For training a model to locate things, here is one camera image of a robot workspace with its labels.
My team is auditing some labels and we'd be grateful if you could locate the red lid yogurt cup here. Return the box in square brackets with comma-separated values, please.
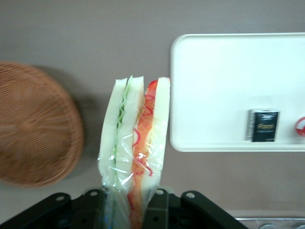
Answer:
[295, 116, 305, 137]

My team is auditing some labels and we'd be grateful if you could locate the small black snack box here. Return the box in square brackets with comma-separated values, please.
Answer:
[246, 108, 281, 143]

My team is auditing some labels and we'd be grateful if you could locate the plastic triangle sandwich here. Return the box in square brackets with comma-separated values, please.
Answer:
[97, 75, 171, 229]

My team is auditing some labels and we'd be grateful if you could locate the clear acrylic bottle rack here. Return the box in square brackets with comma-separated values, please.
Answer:
[234, 216, 305, 229]

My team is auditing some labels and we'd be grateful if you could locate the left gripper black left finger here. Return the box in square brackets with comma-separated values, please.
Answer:
[0, 188, 107, 229]

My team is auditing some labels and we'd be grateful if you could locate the brown round wicker basket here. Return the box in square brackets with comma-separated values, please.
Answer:
[0, 61, 84, 189]

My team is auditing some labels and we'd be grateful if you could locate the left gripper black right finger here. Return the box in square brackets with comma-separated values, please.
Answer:
[145, 187, 249, 229]

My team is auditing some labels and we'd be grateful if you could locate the beige plastic tray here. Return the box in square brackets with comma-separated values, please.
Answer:
[169, 32, 305, 153]

